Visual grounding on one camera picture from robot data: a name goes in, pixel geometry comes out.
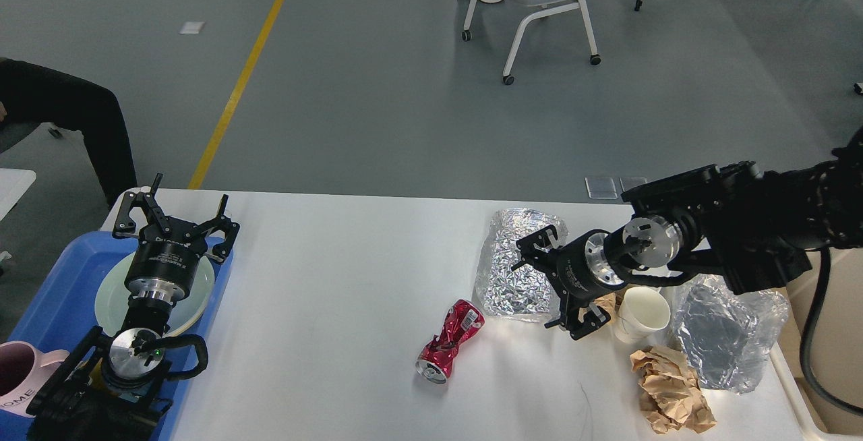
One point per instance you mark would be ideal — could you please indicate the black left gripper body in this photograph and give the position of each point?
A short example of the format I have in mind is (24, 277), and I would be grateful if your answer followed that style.
(165, 265)

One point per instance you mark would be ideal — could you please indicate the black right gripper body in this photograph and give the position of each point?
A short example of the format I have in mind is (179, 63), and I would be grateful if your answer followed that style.
(584, 270)

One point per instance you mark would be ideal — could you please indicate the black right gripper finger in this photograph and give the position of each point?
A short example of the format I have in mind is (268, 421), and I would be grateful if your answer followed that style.
(580, 320)
(539, 250)

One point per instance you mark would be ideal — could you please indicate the aluminium foil tray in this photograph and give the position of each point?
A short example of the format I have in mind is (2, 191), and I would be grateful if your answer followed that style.
(524, 294)

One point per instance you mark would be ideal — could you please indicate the green plate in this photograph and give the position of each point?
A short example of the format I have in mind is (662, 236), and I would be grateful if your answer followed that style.
(110, 305)

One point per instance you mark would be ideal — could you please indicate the pink HOME mug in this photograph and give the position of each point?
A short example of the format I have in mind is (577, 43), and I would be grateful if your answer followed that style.
(24, 371)

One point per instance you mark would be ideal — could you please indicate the dark teal mug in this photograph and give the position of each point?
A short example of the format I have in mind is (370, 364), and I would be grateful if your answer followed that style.
(97, 380)

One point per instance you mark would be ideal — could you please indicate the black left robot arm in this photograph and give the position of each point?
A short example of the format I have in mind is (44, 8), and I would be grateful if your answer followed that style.
(108, 388)

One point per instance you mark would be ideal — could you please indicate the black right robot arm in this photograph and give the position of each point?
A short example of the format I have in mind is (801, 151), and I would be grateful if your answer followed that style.
(753, 229)

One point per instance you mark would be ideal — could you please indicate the crumpled brown paper upper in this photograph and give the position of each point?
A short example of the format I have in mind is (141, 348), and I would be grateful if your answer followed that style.
(609, 303)

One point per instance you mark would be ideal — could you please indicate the crumpled brown paper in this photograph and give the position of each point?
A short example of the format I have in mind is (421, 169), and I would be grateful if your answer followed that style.
(670, 398)
(609, 303)

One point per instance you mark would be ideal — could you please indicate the white paper cup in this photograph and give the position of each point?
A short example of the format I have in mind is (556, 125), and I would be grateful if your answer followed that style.
(643, 311)

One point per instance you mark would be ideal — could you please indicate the crushed red soda can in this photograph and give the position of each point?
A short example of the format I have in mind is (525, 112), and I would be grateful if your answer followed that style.
(436, 360)

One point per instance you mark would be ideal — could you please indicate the crumpled brown paper lower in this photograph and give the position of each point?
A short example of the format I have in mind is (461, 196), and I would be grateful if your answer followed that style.
(670, 398)

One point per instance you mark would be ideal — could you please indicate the clear plastic wrap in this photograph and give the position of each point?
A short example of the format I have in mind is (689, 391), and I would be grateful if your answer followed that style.
(726, 337)

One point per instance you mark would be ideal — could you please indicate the dark seated figure left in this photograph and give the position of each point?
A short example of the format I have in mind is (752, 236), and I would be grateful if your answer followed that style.
(32, 95)

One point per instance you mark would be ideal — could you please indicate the beige plastic bin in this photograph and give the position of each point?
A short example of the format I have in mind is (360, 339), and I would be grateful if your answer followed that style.
(836, 351)

